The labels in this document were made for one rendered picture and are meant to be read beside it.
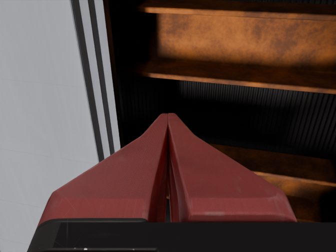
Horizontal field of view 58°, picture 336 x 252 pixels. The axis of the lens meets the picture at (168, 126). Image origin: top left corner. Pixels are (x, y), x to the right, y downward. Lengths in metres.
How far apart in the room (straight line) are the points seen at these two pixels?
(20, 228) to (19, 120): 0.18
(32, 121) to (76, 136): 0.04
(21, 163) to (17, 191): 0.05
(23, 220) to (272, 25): 0.37
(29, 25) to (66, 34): 0.03
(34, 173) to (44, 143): 0.05
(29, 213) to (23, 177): 0.06
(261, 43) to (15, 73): 0.26
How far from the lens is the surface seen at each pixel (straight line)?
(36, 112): 0.30
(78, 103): 0.27
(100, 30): 0.25
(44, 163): 0.33
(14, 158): 0.35
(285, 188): 0.50
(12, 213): 0.43
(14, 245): 0.49
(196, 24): 0.38
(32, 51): 0.27
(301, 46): 0.39
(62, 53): 0.25
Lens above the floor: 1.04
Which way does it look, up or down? 54 degrees down
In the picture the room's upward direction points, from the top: 156 degrees counter-clockwise
